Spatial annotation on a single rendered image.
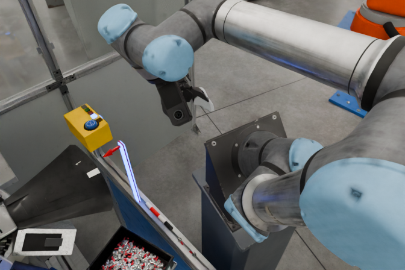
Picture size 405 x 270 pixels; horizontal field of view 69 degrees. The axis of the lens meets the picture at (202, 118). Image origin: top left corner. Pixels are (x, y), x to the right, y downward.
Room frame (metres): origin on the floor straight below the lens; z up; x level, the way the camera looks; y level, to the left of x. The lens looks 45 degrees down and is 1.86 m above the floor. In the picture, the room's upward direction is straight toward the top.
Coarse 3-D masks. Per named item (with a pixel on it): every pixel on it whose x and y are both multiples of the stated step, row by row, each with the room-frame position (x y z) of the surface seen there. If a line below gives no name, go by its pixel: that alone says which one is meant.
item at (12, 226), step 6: (0, 210) 0.36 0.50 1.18; (6, 210) 0.36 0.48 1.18; (0, 216) 0.34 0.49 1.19; (6, 216) 0.34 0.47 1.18; (0, 222) 0.32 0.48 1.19; (6, 222) 0.32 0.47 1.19; (12, 222) 0.32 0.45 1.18; (0, 228) 0.31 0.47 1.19; (6, 228) 0.31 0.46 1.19; (12, 228) 0.31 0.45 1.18; (0, 234) 0.29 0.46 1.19; (6, 234) 0.29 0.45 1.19
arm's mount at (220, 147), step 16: (240, 128) 0.58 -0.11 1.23; (256, 128) 0.59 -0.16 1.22; (272, 128) 0.61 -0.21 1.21; (208, 144) 0.53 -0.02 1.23; (224, 144) 0.54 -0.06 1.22; (208, 160) 0.52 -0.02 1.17; (224, 160) 0.51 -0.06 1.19; (208, 176) 0.52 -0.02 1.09; (224, 176) 0.47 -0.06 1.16; (240, 176) 0.48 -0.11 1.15; (208, 192) 0.51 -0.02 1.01; (224, 192) 0.44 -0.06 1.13; (224, 208) 0.43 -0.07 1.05
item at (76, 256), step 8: (56, 256) 0.66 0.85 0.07; (64, 256) 0.65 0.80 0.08; (72, 256) 0.65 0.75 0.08; (80, 256) 0.65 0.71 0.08; (48, 264) 0.61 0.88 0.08; (56, 264) 0.61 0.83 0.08; (64, 264) 0.61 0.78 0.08; (72, 264) 0.61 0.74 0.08; (80, 264) 0.61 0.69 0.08; (88, 264) 0.61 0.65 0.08
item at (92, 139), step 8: (72, 112) 0.82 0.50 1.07; (80, 112) 0.82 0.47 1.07; (72, 120) 0.78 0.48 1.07; (80, 120) 0.78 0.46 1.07; (88, 120) 0.78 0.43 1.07; (104, 120) 0.78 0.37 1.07; (72, 128) 0.77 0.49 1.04; (80, 128) 0.74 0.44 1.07; (96, 128) 0.74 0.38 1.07; (104, 128) 0.75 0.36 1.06; (80, 136) 0.72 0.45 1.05; (88, 136) 0.70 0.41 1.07; (96, 136) 0.72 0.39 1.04; (104, 136) 0.74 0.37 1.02; (88, 144) 0.70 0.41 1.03; (96, 144) 0.72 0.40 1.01
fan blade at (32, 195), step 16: (64, 160) 0.51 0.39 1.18; (48, 176) 0.46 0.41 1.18; (64, 176) 0.46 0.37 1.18; (80, 176) 0.46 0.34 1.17; (96, 176) 0.47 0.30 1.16; (16, 192) 0.41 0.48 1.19; (32, 192) 0.41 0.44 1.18; (48, 192) 0.41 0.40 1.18; (64, 192) 0.41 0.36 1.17; (80, 192) 0.42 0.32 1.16; (96, 192) 0.43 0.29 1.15; (16, 208) 0.36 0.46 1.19; (32, 208) 0.36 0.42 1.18; (48, 208) 0.37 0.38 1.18; (64, 208) 0.37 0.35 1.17; (80, 208) 0.38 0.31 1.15; (96, 208) 0.39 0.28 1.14; (112, 208) 0.40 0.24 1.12; (16, 224) 0.32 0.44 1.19; (32, 224) 0.32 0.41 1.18
